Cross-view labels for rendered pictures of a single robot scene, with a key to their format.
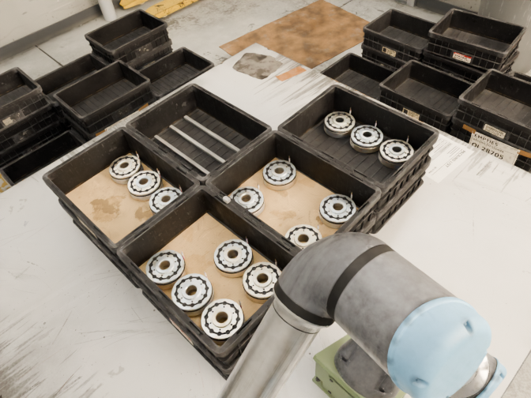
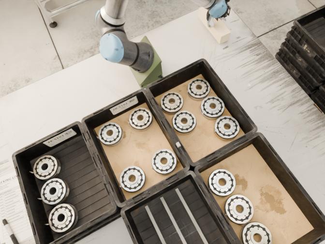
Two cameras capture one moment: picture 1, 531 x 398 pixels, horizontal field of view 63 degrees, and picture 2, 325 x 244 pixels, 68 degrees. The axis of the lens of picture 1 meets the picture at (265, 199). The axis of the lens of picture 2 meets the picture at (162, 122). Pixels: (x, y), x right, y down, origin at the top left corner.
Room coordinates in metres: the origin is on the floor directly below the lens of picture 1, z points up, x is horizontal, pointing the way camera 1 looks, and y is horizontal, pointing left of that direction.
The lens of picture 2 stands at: (1.02, 0.17, 1.82)
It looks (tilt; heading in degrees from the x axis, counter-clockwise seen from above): 67 degrees down; 204
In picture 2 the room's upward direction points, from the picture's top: 11 degrees counter-clockwise
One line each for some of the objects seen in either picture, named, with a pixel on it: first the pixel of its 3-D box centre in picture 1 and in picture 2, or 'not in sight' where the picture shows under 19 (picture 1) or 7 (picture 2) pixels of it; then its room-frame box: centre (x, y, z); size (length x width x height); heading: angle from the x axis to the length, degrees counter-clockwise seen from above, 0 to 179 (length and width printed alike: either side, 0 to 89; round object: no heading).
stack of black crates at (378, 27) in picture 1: (401, 54); not in sight; (2.29, -0.92, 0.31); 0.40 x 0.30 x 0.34; 40
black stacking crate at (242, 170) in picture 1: (291, 200); (135, 146); (0.78, -0.07, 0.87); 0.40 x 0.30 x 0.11; 41
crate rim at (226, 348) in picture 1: (210, 259); (198, 108); (0.58, 0.15, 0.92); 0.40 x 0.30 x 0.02; 41
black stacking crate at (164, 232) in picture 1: (213, 270); (197, 113); (0.58, 0.15, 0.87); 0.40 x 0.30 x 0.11; 41
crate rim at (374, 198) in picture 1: (291, 189); (133, 143); (0.78, -0.07, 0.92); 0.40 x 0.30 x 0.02; 41
